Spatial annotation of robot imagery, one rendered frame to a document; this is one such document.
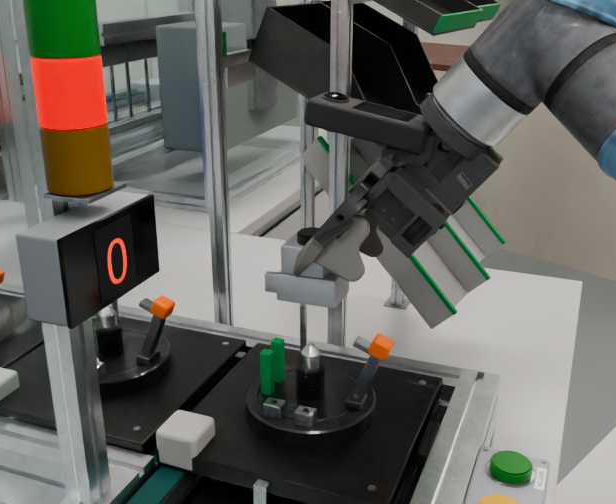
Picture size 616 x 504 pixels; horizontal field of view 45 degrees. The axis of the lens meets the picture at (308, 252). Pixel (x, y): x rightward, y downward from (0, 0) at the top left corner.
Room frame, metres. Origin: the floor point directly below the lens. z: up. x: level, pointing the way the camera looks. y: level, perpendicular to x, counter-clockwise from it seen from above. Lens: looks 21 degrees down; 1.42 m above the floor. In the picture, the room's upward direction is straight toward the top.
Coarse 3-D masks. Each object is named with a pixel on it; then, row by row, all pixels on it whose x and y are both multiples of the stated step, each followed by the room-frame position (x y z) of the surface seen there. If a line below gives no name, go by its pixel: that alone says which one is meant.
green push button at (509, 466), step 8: (496, 456) 0.61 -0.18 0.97; (504, 456) 0.61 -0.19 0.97; (512, 456) 0.61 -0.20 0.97; (520, 456) 0.61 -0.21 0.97; (496, 464) 0.60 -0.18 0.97; (504, 464) 0.60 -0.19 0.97; (512, 464) 0.60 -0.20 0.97; (520, 464) 0.60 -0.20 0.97; (528, 464) 0.60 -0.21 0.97; (496, 472) 0.59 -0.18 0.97; (504, 472) 0.59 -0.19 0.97; (512, 472) 0.58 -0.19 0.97; (520, 472) 0.58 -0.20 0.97; (528, 472) 0.59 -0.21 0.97; (504, 480) 0.58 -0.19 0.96; (512, 480) 0.58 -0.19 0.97; (520, 480) 0.58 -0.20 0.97
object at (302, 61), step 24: (264, 24) 0.98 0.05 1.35; (288, 24) 0.96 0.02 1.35; (312, 24) 1.09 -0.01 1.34; (264, 48) 0.98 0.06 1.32; (288, 48) 0.96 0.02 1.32; (312, 48) 0.94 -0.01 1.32; (360, 48) 1.05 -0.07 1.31; (384, 48) 1.03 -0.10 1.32; (288, 72) 0.96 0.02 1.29; (312, 72) 0.94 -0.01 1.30; (360, 72) 1.05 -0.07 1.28; (384, 72) 1.03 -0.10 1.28; (312, 96) 0.94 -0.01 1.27; (360, 96) 0.90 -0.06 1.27; (384, 96) 1.03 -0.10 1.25; (408, 96) 1.01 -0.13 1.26
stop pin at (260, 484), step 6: (258, 480) 0.58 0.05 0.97; (264, 480) 0.58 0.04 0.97; (258, 486) 0.57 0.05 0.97; (264, 486) 0.57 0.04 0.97; (270, 486) 0.58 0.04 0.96; (258, 492) 0.57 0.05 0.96; (264, 492) 0.57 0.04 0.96; (270, 492) 0.58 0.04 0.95; (258, 498) 0.57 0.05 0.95; (264, 498) 0.57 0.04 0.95; (270, 498) 0.58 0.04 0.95
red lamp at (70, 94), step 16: (32, 64) 0.55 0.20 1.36; (48, 64) 0.54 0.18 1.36; (64, 64) 0.54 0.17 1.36; (80, 64) 0.54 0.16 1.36; (96, 64) 0.55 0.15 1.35; (48, 80) 0.54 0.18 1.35; (64, 80) 0.54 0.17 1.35; (80, 80) 0.54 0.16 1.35; (96, 80) 0.55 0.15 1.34; (48, 96) 0.54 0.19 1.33; (64, 96) 0.54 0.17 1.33; (80, 96) 0.54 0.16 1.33; (96, 96) 0.55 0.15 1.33; (48, 112) 0.54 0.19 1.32; (64, 112) 0.54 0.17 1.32; (80, 112) 0.54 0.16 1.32; (96, 112) 0.55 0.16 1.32; (48, 128) 0.54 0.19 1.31; (64, 128) 0.54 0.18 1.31; (80, 128) 0.54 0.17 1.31
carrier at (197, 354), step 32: (96, 320) 0.91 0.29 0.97; (128, 320) 0.91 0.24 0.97; (96, 352) 0.79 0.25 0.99; (128, 352) 0.79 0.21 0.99; (160, 352) 0.79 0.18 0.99; (192, 352) 0.82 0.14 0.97; (224, 352) 0.82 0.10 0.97; (128, 384) 0.73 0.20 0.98; (160, 384) 0.75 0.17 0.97; (192, 384) 0.75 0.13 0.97; (128, 416) 0.68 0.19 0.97; (160, 416) 0.68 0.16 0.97; (128, 448) 0.64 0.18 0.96
